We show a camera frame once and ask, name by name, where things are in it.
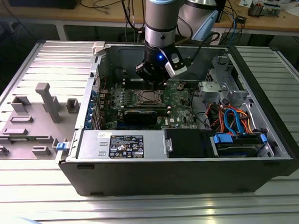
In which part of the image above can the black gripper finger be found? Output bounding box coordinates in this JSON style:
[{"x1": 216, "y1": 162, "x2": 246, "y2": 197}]
[
  {"x1": 154, "y1": 68, "x2": 173, "y2": 90},
  {"x1": 135, "y1": 62, "x2": 156, "y2": 91}
]

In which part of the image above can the blue expansion slot retainer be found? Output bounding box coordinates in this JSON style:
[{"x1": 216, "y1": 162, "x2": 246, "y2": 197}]
[{"x1": 84, "y1": 90, "x2": 98, "y2": 131}]

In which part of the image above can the green motherboard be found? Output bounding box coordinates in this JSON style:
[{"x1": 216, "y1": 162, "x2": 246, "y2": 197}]
[{"x1": 96, "y1": 77, "x2": 199, "y2": 133}]

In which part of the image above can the black graphics card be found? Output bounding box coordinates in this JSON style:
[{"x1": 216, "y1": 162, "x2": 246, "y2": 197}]
[{"x1": 123, "y1": 108, "x2": 158, "y2": 126}]

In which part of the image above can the silver metal drive cage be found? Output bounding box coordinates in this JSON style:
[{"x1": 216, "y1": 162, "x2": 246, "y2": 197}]
[{"x1": 196, "y1": 55, "x2": 250, "y2": 108}]

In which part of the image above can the black drive bay box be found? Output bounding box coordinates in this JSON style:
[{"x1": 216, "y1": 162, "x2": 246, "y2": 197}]
[{"x1": 164, "y1": 127, "x2": 213, "y2": 159}]

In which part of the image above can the hard disk in blue carrier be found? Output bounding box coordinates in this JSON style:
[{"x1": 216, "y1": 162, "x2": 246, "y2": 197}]
[{"x1": 213, "y1": 132, "x2": 269, "y2": 159}]

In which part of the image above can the silver power supply unit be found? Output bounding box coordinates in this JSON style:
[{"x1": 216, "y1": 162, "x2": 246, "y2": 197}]
[{"x1": 76, "y1": 127, "x2": 168, "y2": 162}]

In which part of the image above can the wooden desk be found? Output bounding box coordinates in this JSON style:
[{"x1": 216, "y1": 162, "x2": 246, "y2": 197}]
[{"x1": 2, "y1": 0, "x2": 299, "y2": 46}]

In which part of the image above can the black open PC case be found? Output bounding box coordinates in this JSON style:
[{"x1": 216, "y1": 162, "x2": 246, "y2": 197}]
[{"x1": 54, "y1": 35, "x2": 299, "y2": 200}]

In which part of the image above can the blue case latch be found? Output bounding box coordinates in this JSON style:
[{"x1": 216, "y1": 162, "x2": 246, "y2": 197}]
[{"x1": 56, "y1": 141, "x2": 69, "y2": 152}]

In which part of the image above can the finned heat sink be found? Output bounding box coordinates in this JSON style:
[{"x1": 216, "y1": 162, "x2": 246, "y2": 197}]
[{"x1": 247, "y1": 1, "x2": 265, "y2": 18}]

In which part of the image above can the black monitor base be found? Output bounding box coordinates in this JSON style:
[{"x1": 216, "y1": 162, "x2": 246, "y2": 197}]
[{"x1": 6, "y1": 0, "x2": 78, "y2": 12}]

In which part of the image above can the grey parts rack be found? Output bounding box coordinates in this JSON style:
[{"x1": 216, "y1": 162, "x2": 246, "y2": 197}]
[{"x1": 0, "y1": 81, "x2": 83, "y2": 161}]

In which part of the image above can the green RAM stick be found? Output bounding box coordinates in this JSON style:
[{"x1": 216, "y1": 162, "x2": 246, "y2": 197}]
[{"x1": 8, "y1": 136, "x2": 37, "y2": 142}]

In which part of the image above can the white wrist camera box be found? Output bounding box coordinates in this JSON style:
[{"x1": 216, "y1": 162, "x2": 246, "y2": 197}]
[{"x1": 163, "y1": 48, "x2": 189, "y2": 78}]

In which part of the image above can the black looped cable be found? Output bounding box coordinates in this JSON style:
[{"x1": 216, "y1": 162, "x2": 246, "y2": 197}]
[{"x1": 190, "y1": 88, "x2": 208, "y2": 130}]

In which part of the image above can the black camera cable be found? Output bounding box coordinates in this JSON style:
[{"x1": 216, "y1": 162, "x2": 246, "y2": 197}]
[{"x1": 185, "y1": 31, "x2": 222, "y2": 65}]

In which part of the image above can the blue flat wire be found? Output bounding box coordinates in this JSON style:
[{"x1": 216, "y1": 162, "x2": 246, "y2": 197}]
[{"x1": 222, "y1": 108, "x2": 246, "y2": 136}]

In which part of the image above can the blue hanging cable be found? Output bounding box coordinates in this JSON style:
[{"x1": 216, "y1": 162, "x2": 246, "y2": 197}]
[{"x1": 230, "y1": 5, "x2": 239, "y2": 38}]

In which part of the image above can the orange wire bundle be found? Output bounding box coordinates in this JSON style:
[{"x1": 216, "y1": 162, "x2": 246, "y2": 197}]
[{"x1": 237, "y1": 109, "x2": 253, "y2": 135}]

